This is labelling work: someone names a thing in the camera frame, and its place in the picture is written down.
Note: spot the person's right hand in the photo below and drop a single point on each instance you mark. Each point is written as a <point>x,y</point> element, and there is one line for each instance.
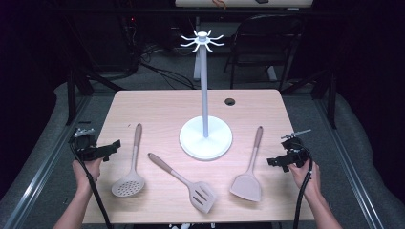
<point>305,181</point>

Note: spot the metal floor rail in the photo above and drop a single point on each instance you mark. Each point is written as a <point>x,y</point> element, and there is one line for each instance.
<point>348,171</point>
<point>41,171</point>

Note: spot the black table grommet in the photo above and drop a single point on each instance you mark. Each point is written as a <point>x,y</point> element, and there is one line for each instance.
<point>230,101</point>

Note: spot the beige solid spatula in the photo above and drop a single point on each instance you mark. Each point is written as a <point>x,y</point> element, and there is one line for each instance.
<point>246,187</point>

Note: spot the beige slotted spatula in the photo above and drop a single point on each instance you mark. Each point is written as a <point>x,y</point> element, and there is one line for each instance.
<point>162,163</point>

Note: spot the white utensil stand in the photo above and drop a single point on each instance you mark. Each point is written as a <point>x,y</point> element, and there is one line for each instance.
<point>205,143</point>

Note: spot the black folding chair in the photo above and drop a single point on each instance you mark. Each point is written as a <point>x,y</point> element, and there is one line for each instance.
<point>270,35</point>

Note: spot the beige perforated skimmer spoon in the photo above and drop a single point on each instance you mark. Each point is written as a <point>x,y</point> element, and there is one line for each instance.
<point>135,152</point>

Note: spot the black frame stand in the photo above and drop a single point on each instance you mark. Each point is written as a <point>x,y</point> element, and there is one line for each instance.
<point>71,95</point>
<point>332,101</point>

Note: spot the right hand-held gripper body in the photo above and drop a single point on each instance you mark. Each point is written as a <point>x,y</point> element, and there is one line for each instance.
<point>296,152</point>

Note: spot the person's left hand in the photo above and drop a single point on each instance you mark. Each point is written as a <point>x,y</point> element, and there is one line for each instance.
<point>83,173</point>

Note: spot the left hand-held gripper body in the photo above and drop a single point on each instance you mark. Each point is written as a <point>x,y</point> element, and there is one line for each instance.
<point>87,149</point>

